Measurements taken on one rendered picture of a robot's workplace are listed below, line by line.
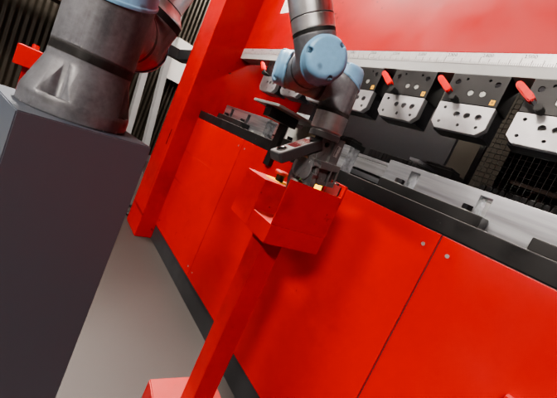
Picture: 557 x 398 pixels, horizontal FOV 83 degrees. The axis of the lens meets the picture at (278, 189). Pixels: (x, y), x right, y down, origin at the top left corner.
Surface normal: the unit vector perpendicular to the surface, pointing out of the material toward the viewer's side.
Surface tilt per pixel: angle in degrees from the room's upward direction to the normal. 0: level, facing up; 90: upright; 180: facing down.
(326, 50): 90
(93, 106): 72
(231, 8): 90
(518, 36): 90
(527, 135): 90
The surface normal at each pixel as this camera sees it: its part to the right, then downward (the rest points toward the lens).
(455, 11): -0.73, -0.24
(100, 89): 0.78, 0.10
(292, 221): 0.48, 0.32
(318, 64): 0.18, 0.22
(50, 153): 0.71, 0.40
